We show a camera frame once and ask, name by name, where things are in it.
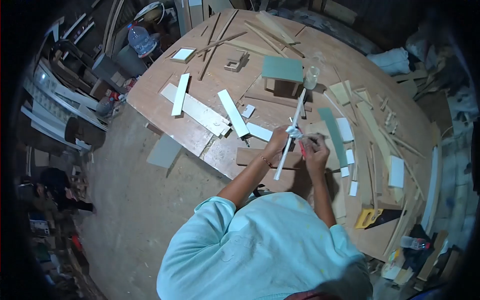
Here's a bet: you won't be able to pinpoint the small green topped table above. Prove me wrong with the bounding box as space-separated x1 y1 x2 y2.
261 55 304 97

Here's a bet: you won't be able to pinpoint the grey flat board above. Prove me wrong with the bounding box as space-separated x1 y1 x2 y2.
146 133 183 169

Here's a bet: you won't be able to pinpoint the person's body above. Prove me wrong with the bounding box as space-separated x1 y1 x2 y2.
156 192 374 300

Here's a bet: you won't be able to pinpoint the long green strip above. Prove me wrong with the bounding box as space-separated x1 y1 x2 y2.
317 107 349 169

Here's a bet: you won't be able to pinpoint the large blue water bottle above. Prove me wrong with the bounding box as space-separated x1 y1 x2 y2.
127 23 158 59

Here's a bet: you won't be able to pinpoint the stack of white panels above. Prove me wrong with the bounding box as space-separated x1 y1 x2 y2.
20 62 110 151

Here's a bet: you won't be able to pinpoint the red capped plastic bottle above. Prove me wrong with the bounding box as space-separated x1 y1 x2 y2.
95 94 118 117

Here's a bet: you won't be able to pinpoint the pile of thin wood strips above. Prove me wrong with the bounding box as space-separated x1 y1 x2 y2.
324 67 444 257

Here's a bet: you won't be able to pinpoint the clear plastic jar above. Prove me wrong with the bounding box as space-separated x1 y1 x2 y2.
303 66 320 90

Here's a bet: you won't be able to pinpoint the white rectangular piece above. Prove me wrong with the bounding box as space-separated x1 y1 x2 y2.
336 117 354 143

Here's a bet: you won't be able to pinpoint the broad white board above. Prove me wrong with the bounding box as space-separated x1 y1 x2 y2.
217 89 250 139

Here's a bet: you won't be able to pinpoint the white framed square panel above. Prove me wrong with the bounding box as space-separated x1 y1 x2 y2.
170 47 197 64

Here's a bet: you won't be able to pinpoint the long white wooden strip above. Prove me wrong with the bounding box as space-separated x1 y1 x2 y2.
274 88 307 181

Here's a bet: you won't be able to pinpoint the small clear plastic bottle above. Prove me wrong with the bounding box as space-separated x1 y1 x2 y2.
399 235 431 251

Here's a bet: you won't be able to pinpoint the yellow handled hand saw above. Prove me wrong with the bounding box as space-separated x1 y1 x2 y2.
354 208 404 230

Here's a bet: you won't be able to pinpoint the bunch of long wooden slats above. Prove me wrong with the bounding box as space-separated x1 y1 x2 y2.
196 9 306 82

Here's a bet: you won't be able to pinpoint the white cloth bundle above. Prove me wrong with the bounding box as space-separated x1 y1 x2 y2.
366 47 412 76

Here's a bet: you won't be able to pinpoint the grey round bin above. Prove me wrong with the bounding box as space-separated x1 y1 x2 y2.
114 44 148 78

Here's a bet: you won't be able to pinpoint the person's right fingers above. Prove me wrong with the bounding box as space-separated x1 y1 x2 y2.
302 133 326 150

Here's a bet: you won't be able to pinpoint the person's left hand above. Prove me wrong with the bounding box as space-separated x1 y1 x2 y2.
266 126 292 163

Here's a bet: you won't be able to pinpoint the tall white rectangular panel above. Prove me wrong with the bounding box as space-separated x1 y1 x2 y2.
388 155 405 189

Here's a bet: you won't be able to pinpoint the small wooden frame block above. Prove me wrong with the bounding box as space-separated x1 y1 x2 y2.
224 50 250 73

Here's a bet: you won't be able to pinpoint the long pale wooden board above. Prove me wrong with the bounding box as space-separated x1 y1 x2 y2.
160 83 232 137

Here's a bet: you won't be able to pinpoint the short white board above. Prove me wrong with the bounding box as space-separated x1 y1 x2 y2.
246 122 274 142

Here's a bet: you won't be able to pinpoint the narrow white board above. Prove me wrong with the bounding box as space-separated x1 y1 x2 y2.
171 73 191 117

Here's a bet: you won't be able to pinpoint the person's right hand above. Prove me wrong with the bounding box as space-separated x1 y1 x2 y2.
302 133 331 173

